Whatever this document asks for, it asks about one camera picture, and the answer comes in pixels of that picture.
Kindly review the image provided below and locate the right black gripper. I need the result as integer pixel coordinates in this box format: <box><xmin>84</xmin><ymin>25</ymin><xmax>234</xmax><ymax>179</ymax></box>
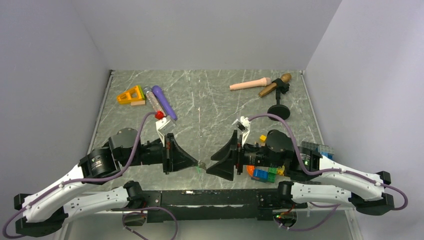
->
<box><xmin>206</xmin><ymin>129</ymin><xmax>284</xmax><ymax>180</ymax></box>

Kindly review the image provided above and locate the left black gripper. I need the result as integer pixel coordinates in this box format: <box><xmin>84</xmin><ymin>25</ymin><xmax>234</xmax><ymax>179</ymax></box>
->
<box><xmin>120</xmin><ymin>132</ymin><xmax>198</xmax><ymax>174</ymax></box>

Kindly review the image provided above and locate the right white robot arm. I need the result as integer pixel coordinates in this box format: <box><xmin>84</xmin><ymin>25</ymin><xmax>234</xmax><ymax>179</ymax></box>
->
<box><xmin>206</xmin><ymin>129</ymin><xmax>395</xmax><ymax>216</ymax></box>

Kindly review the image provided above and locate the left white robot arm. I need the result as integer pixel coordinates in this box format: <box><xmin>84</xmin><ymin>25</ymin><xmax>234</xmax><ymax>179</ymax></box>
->
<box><xmin>14</xmin><ymin>128</ymin><xmax>198</xmax><ymax>238</ymax></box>

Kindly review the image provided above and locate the orange curved track piece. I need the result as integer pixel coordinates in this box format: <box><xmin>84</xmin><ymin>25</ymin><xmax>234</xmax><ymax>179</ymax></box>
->
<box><xmin>246</xmin><ymin>165</ymin><xmax>256</xmax><ymax>178</ymax></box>

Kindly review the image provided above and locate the blue toy brick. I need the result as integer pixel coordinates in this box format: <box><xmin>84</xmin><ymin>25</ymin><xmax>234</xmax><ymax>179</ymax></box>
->
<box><xmin>251</xmin><ymin>168</ymin><xmax>269</xmax><ymax>183</ymax></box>

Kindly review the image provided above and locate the yellow toy brick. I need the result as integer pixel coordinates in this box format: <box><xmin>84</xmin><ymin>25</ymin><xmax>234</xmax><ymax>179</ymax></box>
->
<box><xmin>259</xmin><ymin>135</ymin><xmax>267</xmax><ymax>143</ymax></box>

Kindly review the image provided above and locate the green toy brick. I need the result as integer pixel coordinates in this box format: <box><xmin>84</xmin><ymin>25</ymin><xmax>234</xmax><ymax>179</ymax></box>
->
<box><xmin>267</xmin><ymin>167</ymin><xmax>278</xmax><ymax>183</ymax></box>

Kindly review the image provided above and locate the light wooden block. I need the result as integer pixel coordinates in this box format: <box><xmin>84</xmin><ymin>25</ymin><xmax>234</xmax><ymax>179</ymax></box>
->
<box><xmin>130</xmin><ymin>100</ymin><xmax>146</xmax><ymax>107</ymax></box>

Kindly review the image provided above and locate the black microphone stand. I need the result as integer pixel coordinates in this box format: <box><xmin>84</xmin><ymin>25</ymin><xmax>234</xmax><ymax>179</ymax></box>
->
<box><xmin>267</xmin><ymin>78</ymin><xmax>291</xmax><ymax>120</ymax></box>

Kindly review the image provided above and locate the purple tube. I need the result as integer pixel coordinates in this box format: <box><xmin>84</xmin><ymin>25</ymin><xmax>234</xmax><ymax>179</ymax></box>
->
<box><xmin>152</xmin><ymin>85</ymin><xmax>178</xmax><ymax>121</ymax></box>

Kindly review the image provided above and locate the glitter tube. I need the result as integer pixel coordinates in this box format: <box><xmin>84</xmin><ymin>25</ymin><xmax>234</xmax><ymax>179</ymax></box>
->
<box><xmin>143</xmin><ymin>87</ymin><xmax>165</xmax><ymax>114</ymax></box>

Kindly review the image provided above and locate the orange triangle toy block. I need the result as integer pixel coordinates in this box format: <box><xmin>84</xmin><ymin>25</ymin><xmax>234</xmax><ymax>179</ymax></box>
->
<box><xmin>116</xmin><ymin>85</ymin><xmax>146</xmax><ymax>105</ymax></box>

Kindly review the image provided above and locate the gold microphone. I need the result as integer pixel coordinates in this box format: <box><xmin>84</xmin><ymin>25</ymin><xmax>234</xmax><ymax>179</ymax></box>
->
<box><xmin>258</xmin><ymin>73</ymin><xmax>292</xmax><ymax>98</ymax></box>

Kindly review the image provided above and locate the grey baseplate with blue bricks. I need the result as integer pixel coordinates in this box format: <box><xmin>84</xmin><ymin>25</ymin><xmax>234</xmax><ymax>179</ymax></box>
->
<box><xmin>301</xmin><ymin>141</ymin><xmax>335</xmax><ymax>160</ymax></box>

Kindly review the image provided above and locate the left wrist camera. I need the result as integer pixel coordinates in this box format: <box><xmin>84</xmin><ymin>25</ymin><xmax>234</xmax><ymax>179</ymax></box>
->
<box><xmin>154</xmin><ymin>111</ymin><xmax>176</xmax><ymax>142</ymax></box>

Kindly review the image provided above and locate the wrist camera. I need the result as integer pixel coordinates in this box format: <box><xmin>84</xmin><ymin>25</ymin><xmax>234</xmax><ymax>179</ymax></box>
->
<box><xmin>154</xmin><ymin>111</ymin><xmax>176</xmax><ymax>142</ymax></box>
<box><xmin>232</xmin><ymin>116</ymin><xmax>251</xmax><ymax>147</ymax></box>

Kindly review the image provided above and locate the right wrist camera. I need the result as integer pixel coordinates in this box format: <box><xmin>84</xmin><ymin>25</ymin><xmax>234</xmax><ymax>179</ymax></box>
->
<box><xmin>232</xmin><ymin>116</ymin><xmax>251</xmax><ymax>147</ymax></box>

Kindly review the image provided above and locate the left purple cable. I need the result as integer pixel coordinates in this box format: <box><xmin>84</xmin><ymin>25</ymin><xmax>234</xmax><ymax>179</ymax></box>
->
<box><xmin>1</xmin><ymin>110</ymin><xmax>160</xmax><ymax>239</ymax></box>

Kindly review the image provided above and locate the purple cable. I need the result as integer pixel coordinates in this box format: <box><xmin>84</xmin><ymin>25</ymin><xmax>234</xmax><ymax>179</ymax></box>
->
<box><xmin>248</xmin><ymin>113</ymin><xmax>409</xmax><ymax>212</ymax></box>
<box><xmin>1</xmin><ymin>110</ymin><xmax>160</xmax><ymax>239</ymax></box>

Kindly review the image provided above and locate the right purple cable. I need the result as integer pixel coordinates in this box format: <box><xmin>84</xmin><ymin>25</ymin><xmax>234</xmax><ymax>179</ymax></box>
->
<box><xmin>248</xmin><ymin>113</ymin><xmax>409</xmax><ymax>212</ymax></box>

